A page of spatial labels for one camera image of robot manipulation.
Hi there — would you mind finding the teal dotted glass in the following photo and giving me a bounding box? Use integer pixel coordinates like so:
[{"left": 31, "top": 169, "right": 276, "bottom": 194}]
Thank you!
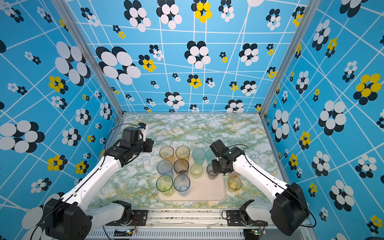
[
  {"left": 192, "top": 148, "right": 206, "bottom": 165},
  {"left": 206, "top": 149, "right": 217, "bottom": 165}
]

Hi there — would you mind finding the small grey glass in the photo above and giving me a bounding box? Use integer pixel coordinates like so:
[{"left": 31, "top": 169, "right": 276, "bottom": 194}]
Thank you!
[{"left": 206, "top": 164, "right": 218, "bottom": 180}]

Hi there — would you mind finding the small amber glass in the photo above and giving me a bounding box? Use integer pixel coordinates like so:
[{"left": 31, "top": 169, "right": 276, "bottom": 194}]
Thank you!
[{"left": 228, "top": 176, "right": 243, "bottom": 192}]

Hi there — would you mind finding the small light green glass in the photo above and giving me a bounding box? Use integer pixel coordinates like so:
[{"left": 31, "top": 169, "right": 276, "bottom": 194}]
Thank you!
[{"left": 190, "top": 164, "right": 203, "bottom": 179}]

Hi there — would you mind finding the tall amber glass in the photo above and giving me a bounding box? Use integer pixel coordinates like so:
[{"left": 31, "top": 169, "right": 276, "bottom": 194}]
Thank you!
[{"left": 159, "top": 146, "right": 175, "bottom": 162}]

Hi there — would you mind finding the tall grey glass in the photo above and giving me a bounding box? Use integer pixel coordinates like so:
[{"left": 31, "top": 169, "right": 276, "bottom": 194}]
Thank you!
[{"left": 174, "top": 159, "right": 190, "bottom": 175}]

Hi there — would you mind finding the textured blue glass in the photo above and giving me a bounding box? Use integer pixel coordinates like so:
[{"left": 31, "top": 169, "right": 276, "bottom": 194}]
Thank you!
[{"left": 157, "top": 159, "right": 174, "bottom": 178}]

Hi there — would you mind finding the tall yellow glass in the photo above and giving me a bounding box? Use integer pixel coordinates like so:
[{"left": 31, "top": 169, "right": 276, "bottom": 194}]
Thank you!
[{"left": 175, "top": 146, "right": 191, "bottom": 161}]

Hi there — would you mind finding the tall pale blue glass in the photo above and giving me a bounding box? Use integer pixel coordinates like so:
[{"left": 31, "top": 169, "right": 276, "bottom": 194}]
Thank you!
[{"left": 174, "top": 175, "right": 191, "bottom": 197}]

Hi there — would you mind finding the tall green glass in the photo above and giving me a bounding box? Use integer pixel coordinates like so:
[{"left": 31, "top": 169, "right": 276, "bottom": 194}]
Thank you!
[{"left": 156, "top": 175, "right": 174, "bottom": 197}]

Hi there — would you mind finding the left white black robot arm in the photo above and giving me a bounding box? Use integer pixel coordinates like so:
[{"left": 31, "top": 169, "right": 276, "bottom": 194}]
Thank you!
[{"left": 41, "top": 123, "right": 154, "bottom": 240}]

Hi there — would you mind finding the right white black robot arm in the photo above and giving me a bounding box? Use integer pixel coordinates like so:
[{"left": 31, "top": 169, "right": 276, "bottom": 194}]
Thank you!
[{"left": 210, "top": 140, "right": 311, "bottom": 236}]

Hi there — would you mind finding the cream plastic tray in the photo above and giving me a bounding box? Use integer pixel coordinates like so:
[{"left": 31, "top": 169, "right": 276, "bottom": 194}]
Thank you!
[{"left": 158, "top": 162, "right": 226, "bottom": 202}]

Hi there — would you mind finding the right green circuit board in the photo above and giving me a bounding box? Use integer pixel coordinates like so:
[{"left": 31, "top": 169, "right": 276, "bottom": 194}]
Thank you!
[{"left": 244, "top": 229, "right": 263, "bottom": 240}]

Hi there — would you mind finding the green circuit board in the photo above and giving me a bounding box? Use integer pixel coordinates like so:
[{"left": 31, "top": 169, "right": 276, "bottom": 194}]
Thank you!
[
  {"left": 113, "top": 229, "right": 137, "bottom": 238},
  {"left": 244, "top": 229, "right": 263, "bottom": 240}
]

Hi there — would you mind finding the left green circuit board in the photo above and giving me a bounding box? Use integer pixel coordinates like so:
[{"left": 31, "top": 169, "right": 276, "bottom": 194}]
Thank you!
[{"left": 113, "top": 229, "right": 137, "bottom": 238}]

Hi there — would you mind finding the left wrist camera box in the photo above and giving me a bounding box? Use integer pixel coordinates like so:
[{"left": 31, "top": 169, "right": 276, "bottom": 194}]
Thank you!
[{"left": 138, "top": 123, "right": 148, "bottom": 142}]

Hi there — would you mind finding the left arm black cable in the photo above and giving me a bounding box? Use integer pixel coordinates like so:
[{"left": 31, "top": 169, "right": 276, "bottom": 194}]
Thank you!
[{"left": 29, "top": 123, "right": 140, "bottom": 240}]

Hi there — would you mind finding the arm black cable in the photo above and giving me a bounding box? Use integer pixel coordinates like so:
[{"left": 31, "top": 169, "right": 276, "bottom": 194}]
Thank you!
[
  {"left": 29, "top": 123, "right": 140, "bottom": 240},
  {"left": 227, "top": 144, "right": 317, "bottom": 229}
]

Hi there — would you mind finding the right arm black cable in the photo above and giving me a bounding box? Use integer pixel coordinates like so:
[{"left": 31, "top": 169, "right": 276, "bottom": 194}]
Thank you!
[{"left": 227, "top": 144, "right": 317, "bottom": 229}]

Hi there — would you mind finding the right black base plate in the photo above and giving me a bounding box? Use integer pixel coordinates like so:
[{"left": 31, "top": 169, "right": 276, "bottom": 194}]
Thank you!
[{"left": 224, "top": 210, "right": 269, "bottom": 228}]

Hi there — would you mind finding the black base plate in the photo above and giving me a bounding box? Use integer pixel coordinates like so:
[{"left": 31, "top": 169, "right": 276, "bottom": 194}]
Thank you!
[
  {"left": 107, "top": 210, "right": 149, "bottom": 227},
  {"left": 224, "top": 210, "right": 269, "bottom": 228}
]

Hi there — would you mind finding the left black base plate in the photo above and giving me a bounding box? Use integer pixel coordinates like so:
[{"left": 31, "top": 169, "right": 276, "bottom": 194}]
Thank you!
[{"left": 107, "top": 210, "right": 149, "bottom": 227}]

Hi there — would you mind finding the aluminium front rail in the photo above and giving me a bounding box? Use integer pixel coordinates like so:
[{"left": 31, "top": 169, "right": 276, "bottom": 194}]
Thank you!
[{"left": 59, "top": 207, "right": 319, "bottom": 240}]

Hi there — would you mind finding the left aluminium corner post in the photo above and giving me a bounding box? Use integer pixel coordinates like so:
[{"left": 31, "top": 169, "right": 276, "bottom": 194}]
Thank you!
[{"left": 52, "top": 0, "right": 124, "bottom": 118}]

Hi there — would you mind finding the aluminium corner post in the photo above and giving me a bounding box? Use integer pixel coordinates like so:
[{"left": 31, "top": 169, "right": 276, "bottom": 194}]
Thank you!
[
  {"left": 52, "top": 0, "right": 124, "bottom": 118},
  {"left": 260, "top": 0, "right": 321, "bottom": 117}
]

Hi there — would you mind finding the right aluminium corner post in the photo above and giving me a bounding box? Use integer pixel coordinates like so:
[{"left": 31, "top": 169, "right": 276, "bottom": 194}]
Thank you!
[{"left": 260, "top": 0, "right": 321, "bottom": 117}]

